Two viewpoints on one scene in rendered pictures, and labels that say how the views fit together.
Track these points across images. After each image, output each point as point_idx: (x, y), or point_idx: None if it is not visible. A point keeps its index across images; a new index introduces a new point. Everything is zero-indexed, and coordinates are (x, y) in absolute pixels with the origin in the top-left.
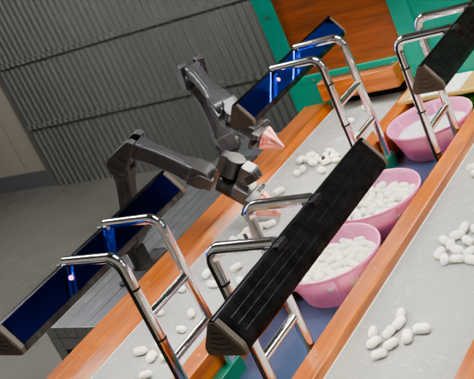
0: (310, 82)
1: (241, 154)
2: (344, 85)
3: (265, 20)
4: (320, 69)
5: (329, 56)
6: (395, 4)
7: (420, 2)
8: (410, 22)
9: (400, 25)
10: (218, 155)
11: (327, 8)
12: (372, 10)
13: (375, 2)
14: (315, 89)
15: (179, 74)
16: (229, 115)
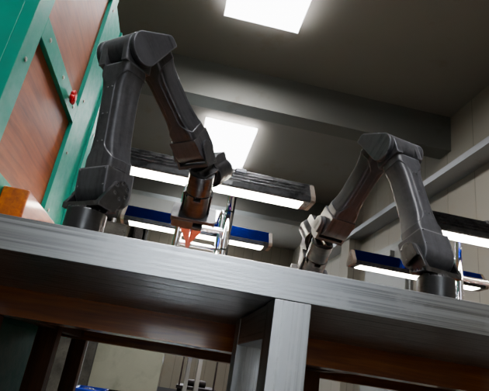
0: None
1: (299, 226)
2: (39, 214)
3: (22, 60)
4: (236, 198)
5: (13, 165)
6: (60, 171)
7: (60, 185)
8: (55, 194)
9: (52, 192)
10: (112, 202)
11: (40, 120)
12: (48, 159)
13: (52, 155)
14: None
15: (155, 39)
16: (230, 174)
